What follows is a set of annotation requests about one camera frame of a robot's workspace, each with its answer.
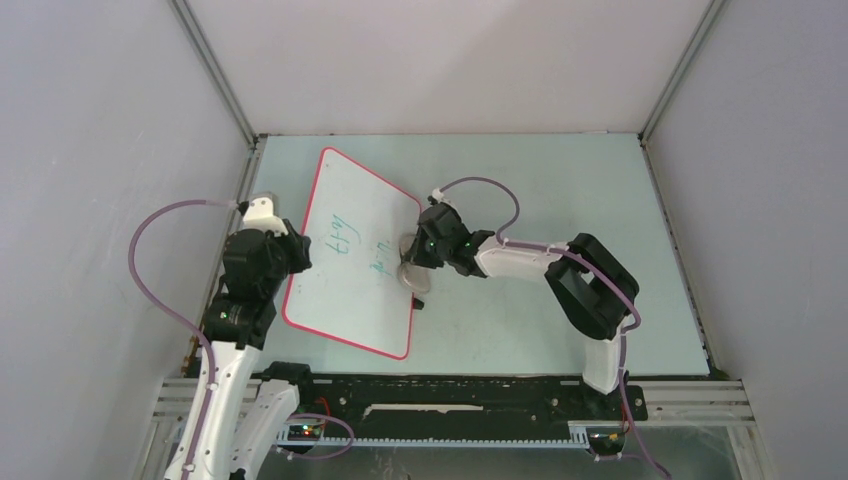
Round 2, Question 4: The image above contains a grey mesh sponge eraser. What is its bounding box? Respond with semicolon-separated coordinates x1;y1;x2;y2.
397;233;431;295

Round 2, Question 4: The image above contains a pink-framed whiteboard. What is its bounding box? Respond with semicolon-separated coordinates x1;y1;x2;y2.
281;147;422;360

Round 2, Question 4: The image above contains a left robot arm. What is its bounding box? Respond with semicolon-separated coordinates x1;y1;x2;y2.
164;218;316;479

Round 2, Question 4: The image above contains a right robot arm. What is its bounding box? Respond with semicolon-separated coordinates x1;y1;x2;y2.
398;202;641;418

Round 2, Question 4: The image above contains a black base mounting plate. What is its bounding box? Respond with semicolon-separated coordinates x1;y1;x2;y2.
301;374;648;442

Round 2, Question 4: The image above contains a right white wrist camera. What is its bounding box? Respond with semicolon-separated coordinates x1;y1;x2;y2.
427;188;451;206

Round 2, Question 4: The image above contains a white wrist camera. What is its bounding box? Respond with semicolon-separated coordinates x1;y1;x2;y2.
237;192;290;237
427;188;451;206

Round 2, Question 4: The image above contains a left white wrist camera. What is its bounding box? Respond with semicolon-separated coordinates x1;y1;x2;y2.
237;192;290;237

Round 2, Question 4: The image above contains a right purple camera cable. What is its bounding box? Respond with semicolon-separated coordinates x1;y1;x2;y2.
437;176;674;480

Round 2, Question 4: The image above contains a purple camera cable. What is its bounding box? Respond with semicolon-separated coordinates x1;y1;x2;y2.
437;176;674;480
127;199;241;480

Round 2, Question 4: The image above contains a left corner aluminium post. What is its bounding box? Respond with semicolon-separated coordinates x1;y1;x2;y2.
168;0;258;148

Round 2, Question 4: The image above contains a corner aluminium post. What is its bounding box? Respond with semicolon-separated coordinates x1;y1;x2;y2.
639;0;729;147
168;0;258;148

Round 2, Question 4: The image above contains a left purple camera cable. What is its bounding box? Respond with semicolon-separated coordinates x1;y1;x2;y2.
127;199;241;480

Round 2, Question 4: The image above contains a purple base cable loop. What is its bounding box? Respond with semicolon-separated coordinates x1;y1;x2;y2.
278;413;358;462

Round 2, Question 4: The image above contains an aluminium frame rail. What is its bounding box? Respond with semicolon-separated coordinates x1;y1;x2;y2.
148;380;757;452

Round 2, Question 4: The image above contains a right corner aluminium post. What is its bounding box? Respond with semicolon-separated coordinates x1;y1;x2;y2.
639;0;729;147

